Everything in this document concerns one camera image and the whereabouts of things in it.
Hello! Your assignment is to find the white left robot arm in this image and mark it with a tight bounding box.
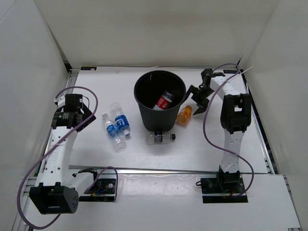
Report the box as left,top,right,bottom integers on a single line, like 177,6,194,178
29,94,96,215

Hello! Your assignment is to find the black plastic waste bin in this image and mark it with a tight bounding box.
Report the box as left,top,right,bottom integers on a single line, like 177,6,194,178
134,70,186,131

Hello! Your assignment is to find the blue label bottle white cap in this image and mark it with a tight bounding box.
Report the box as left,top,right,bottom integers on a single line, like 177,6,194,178
110,102,130,138

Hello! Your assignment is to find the black label Pepsi bottle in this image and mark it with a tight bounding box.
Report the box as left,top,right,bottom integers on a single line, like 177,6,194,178
145,131,176,145

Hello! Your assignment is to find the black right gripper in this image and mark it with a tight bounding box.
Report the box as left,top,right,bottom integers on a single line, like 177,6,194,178
182,85,215,115

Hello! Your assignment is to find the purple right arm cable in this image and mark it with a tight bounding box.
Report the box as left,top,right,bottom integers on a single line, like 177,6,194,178
203,63,255,198

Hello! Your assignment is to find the orange juice bottle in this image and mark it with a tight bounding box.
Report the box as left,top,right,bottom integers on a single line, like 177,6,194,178
176,105,192,126

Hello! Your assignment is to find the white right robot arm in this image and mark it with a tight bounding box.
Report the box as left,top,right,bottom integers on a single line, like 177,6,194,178
185,68,252,193

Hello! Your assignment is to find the aluminium front rail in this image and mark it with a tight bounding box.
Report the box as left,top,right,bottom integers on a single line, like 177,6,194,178
69,165,215,174

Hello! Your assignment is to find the small blue label water bottle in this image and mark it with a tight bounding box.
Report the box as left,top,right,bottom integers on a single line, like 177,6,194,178
102,114,126,152

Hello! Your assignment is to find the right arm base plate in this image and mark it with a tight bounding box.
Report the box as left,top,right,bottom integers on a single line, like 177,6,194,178
195,172,248,204

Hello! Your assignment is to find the red label water bottle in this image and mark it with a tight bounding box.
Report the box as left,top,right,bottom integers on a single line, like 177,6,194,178
153,91,175,110

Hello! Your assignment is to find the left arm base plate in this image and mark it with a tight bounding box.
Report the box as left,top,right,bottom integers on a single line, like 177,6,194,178
72,167,118,202

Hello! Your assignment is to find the aluminium left frame rail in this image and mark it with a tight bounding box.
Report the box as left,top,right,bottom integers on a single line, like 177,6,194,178
60,69,79,96

